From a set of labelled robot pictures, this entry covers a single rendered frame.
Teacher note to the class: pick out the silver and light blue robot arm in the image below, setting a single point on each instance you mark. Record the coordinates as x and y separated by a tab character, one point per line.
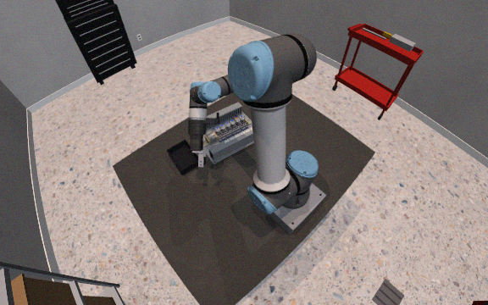
266	69

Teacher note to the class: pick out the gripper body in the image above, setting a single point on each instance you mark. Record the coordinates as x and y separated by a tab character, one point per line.
197	126

